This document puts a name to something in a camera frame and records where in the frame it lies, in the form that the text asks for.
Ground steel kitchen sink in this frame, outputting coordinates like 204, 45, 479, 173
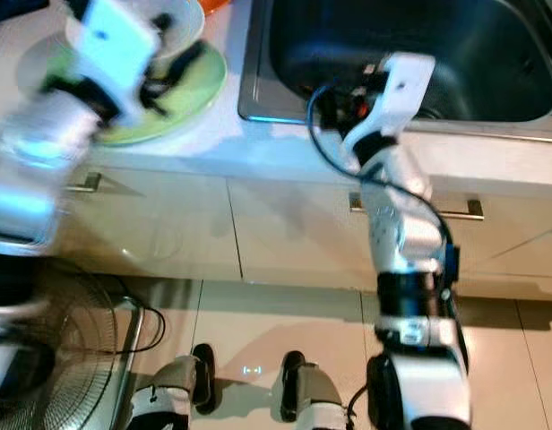
237, 0, 552, 128

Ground green plate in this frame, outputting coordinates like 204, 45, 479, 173
43, 40, 229, 148

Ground white bowl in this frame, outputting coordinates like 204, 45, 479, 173
65, 0, 208, 71

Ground orange bowl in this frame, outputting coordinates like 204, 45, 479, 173
199, 0, 233, 15

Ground white cabinet door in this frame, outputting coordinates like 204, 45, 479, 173
34, 164, 242, 285
227, 173, 552, 304

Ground black stove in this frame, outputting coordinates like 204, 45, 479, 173
0, 0, 37, 25

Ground grey standing fan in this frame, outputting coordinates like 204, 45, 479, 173
3, 269, 144, 430

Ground grey robot right leg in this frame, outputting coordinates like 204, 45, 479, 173
280, 350, 350, 430

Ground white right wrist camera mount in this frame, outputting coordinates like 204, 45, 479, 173
339, 52, 437, 164

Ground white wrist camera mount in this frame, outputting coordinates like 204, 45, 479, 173
83, 0, 168, 126
339, 52, 437, 164

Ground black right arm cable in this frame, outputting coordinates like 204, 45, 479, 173
306, 82, 462, 280

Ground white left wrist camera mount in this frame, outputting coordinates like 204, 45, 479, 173
83, 0, 168, 126

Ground brass cabinet handle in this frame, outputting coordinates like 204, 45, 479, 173
64, 171, 104, 194
348, 190, 486, 222

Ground black fan cable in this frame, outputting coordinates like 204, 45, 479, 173
133, 298, 166, 353

